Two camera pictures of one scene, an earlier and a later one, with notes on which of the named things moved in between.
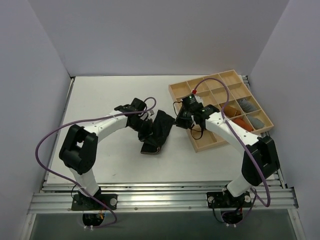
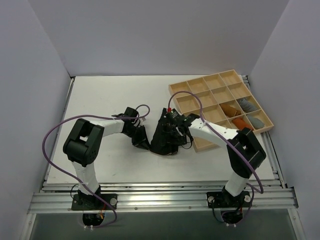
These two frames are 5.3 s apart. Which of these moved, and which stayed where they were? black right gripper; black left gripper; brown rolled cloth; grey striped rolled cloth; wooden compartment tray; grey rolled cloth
Moved: black left gripper; black right gripper
Stayed: grey striped rolled cloth; grey rolled cloth; brown rolled cloth; wooden compartment tray
